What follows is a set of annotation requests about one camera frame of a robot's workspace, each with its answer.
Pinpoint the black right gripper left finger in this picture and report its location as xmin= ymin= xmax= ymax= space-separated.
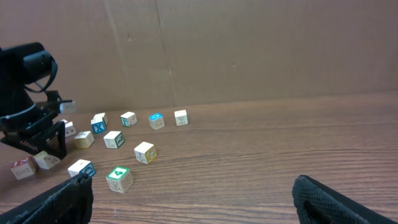
xmin=1 ymin=173 xmax=93 ymax=224

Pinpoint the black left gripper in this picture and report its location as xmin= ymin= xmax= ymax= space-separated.
xmin=1 ymin=86 xmax=67 ymax=159

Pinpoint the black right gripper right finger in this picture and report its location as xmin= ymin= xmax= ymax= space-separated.
xmin=292 ymin=175 xmax=397 ymax=224

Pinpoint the yellow-topped wooden block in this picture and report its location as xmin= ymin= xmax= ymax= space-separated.
xmin=34 ymin=151 xmax=60 ymax=169

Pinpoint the red letter E block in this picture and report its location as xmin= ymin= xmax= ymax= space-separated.
xmin=11 ymin=156 xmax=37 ymax=180

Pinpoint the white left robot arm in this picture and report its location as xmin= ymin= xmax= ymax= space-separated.
xmin=1 ymin=42 xmax=68 ymax=159

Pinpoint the red car picture block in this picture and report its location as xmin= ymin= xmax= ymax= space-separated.
xmin=65 ymin=121 xmax=76 ymax=138

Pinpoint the yellow-framed picture block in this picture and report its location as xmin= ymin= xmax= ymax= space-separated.
xmin=74 ymin=131 xmax=95 ymax=149

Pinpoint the blue-sided wooden block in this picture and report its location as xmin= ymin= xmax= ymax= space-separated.
xmin=68 ymin=159 xmax=96 ymax=177

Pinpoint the blue letter X block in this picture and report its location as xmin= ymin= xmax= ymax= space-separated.
xmin=91 ymin=118 xmax=106 ymax=134

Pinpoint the green number 4 block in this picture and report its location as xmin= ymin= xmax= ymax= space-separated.
xmin=106 ymin=166 xmax=134 ymax=194

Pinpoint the plain wooden block behind X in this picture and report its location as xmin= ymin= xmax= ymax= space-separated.
xmin=93 ymin=113 xmax=108 ymax=125

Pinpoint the green letter E block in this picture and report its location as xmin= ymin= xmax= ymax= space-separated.
xmin=103 ymin=131 xmax=125 ymax=149

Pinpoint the green-sided picture block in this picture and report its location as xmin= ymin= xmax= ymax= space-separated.
xmin=120 ymin=111 xmax=137 ymax=127

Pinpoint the yellow-sided anchor block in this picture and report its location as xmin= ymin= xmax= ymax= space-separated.
xmin=134 ymin=142 xmax=157 ymax=164

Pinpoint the light blue topped block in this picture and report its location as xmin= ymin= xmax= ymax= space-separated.
xmin=149 ymin=113 xmax=165 ymax=130

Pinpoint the plain hourglass picture block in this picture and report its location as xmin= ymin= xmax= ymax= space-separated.
xmin=174 ymin=110 xmax=188 ymax=126

